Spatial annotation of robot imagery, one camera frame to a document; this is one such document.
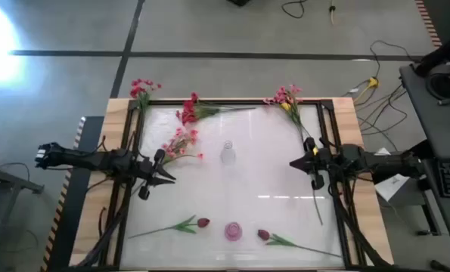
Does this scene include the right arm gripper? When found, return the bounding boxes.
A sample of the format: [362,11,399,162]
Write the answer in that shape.
[289,136,330,191]

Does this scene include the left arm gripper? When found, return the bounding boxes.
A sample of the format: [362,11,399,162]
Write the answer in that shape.
[135,149,177,201]

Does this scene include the pink flower bunch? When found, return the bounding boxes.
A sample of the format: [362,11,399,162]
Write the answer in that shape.
[262,84,309,139]
[160,127,205,165]

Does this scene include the yellow tulip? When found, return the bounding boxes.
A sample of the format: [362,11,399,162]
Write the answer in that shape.
[312,147,324,227]
[280,101,312,143]

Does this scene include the dark red tulip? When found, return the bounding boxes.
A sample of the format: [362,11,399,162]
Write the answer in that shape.
[128,214,211,240]
[256,228,343,259]

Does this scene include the red flower bunch long stem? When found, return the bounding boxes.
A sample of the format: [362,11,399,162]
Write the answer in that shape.
[175,91,257,126]

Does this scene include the pink glass vase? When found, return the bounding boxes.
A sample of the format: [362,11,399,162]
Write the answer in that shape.
[224,221,244,243]

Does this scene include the red flower bunch short stem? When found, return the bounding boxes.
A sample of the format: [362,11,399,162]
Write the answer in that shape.
[129,78,163,114]

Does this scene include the clear glass vase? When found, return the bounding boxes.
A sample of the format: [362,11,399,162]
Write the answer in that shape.
[219,140,237,166]

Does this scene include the white table mat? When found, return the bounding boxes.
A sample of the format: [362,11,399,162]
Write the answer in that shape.
[119,104,346,270]

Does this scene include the black floor mat striped edge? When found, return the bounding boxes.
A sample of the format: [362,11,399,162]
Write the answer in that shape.
[39,116,105,272]

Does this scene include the white paper box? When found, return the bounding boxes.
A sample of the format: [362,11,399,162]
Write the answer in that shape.
[374,173,411,203]

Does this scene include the grey side desk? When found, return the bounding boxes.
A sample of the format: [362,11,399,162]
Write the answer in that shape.
[398,62,450,252]

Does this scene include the grey metal stand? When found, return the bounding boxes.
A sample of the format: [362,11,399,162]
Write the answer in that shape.
[0,150,45,243]

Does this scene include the black slanted pole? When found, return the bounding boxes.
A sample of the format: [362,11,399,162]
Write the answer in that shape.
[414,22,450,79]

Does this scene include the dark mat with striped edge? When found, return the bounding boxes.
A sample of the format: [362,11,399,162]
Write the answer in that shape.
[414,0,450,48]

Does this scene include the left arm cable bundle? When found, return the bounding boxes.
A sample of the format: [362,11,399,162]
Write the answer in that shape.
[75,181,135,267]

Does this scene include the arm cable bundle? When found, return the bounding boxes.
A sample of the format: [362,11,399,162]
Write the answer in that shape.
[328,177,392,267]
[75,181,135,267]

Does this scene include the black metal table frame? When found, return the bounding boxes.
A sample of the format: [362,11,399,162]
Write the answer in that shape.
[95,98,390,271]

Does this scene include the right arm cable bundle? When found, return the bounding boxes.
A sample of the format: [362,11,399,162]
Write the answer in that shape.
[328,177,392,267]

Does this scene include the yellow plug with cable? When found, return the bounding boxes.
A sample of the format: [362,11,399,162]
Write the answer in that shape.
[352,76,380,105]

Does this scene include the black floor cables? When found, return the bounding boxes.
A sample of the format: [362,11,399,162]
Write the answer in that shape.
[356,39,424,148]

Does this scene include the black looped floor cable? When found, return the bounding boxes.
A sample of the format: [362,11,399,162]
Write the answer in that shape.
[281,0,308,20]

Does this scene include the black coiled cable on desk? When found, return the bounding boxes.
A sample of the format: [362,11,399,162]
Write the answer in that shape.
[425,62,450,101]

